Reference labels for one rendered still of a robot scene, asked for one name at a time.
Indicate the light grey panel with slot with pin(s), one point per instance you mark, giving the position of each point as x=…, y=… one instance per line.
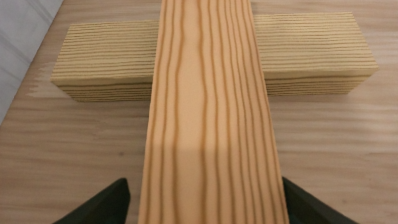
x=23, y=26

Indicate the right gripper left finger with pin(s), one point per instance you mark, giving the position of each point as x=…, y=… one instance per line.
x=109, y=206

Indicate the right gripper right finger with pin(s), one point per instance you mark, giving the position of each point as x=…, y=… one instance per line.
x=304, y=208

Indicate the light wooden beam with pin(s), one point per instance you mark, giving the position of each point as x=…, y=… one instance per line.
x=301, y=54

